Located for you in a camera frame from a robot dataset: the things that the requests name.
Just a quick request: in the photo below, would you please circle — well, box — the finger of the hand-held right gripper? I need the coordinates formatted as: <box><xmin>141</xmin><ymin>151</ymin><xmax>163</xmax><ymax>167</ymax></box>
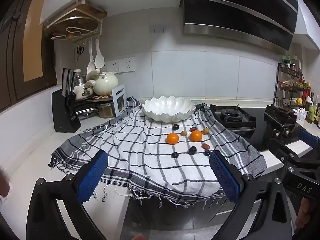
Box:
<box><xmin>269</xmin><ymin>139</ymin><xmax>300</xmax><ymax>165</ymax></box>
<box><xmin>297</xmin><ymin>129</ymin><xmax>320</xmax><ymax>153</ymax></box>

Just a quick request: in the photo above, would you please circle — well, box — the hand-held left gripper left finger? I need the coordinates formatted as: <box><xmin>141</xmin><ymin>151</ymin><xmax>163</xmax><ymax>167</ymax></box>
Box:
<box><xmin>26</xmin><ymin>150</ymin><xmax>112</xmax><ymax>240</ymax></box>

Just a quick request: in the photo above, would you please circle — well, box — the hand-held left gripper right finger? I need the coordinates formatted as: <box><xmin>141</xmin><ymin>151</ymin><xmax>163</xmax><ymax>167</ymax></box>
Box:
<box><xmin>209</xmin><ymin>151</ymin><xmax>292</xmax><ymax>240</ymax></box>

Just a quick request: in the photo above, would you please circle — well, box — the orange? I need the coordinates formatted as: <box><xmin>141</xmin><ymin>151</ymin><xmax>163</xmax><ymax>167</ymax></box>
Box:
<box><xmin>190</xmin><ymin>130</ymin><xmax>203</xmax><ymax>142</ymax></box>
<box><xmin>166</xmin><ymin>132</ymin><xmax>180</xmax><ymax>145</ymax></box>

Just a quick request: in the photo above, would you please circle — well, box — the white scalloped bowl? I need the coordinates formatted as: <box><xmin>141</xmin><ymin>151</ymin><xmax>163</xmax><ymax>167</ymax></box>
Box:
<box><xmin>142</xmin><ymin>95</ymin><xmax>197</xmax><ymax>123</ymax></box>

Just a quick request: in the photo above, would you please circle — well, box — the person's right hand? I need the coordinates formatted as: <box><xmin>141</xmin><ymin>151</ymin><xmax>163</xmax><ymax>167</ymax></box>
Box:
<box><xmin>296</xmin><ymin>197</ymin><xmax>315</xmax><ymax>228</ymax></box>

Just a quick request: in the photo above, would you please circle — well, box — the black gas cooktop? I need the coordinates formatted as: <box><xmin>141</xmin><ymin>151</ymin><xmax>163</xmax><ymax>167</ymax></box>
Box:
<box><xmin>209</xmin><ymin>104</ymin><xmax>300</xmax><ymax>153</ymax></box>

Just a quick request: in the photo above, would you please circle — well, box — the yellow green bottle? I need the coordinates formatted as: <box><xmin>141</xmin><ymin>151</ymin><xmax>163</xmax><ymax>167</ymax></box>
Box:
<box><xmin>307</xmin><ymin>97</ymin><xmax>317</xmax><ymax>123</ymax></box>

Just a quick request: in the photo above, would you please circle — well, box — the black stove burner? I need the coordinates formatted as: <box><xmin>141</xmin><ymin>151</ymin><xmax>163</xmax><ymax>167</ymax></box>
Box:
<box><xmin>264</xmin><ymin>104</ymin><xmax>298</xmax><ymax>127</ymax></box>
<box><xmin>209</xmin><ymin>104</ymin><xmax>257</xmax><ymax>130</ymax></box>

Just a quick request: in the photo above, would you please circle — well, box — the black white checked cloth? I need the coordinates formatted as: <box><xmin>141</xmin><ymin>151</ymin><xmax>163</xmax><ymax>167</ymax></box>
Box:
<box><xmin>49</xmin><ymin>96</ymin><xmax>267</xmax><ymax>209</ymax></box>

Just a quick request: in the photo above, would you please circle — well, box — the black knife block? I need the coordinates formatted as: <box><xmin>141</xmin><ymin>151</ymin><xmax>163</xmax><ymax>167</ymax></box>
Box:
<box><xmin>52</xmin><ymin>90</ymin><xmax>82</xmax><ymax>133</ymax></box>

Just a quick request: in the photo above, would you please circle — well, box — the steel pot with lid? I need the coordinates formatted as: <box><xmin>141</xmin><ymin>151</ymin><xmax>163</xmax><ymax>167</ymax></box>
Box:
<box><xmin>72</xmin><ymin>69</ymin><xmax>97</xmax><ymax>100</ymax></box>

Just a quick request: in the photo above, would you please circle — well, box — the white kettle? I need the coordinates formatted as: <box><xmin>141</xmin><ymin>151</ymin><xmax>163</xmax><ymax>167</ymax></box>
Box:
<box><xmin>94</xmin><ymin>71</ymin><xmax>119</xmax><ymax>96</ymax></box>

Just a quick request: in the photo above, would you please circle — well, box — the white spoon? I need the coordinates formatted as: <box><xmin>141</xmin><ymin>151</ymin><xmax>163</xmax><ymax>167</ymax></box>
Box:
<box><xmin>86</xmin><ymin>40</ymin><xmax>97</xmax><ymax>75</ymax></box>

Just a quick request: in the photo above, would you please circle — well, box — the white rice paddle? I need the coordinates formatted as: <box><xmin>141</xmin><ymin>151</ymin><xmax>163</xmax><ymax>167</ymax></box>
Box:
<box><xmin>94</xmin><ymin>38</ymin><xmax>105</xmax><ymax>69</ymax></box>

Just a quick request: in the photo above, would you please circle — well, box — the black range hood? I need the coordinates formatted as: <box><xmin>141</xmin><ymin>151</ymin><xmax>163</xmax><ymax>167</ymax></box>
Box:
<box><xmin>179</xmin><ymin>0</ymin><xmax>299</xmax><ymax>52</ymax></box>

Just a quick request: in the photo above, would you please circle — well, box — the wooden cutting board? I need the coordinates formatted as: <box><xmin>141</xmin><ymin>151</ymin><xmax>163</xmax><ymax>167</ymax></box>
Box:
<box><xmin>46</xmin><ymin>0</ymin><xmax>108</xmax><ymax>34</ymax></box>

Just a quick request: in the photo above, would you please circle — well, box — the black wire spice rack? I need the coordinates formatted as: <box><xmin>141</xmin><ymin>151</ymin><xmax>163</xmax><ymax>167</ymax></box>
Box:
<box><xmin>272</xmin><ymin>62</ymin><xmax>311</xmax><ymax>108</ymax></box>

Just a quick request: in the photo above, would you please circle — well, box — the white frame stand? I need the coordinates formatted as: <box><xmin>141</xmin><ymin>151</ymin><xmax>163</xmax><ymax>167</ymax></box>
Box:
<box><xmin>112</xmin><ymin>84</ymin><xmax>127</xmax><ymax>117</ymax></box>

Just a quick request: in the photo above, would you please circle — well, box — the white wall socket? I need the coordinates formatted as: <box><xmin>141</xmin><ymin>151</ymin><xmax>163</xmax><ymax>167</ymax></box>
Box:
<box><xmin>119</xmin><ymin>57</ymin><xmax>136</xmax><ymax>73</ymax></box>
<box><xmin>106</xmin><ymin>60</ymin><xmax>120</xmax><ymax>73</ymax></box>

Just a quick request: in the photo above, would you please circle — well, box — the brown window frame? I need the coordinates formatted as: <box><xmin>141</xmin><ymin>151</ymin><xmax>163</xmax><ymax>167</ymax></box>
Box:
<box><xmin>0</xmin><ymin>0</ymin><xmax>58</xmax><ymax>113</ymax></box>

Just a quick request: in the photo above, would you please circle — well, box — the white wire wall rack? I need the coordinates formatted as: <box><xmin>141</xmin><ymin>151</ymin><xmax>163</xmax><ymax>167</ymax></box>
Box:
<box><xmin>42</xmin><ymin>0</ymin><xmax>108</xmax><ymax>46</ymax></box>

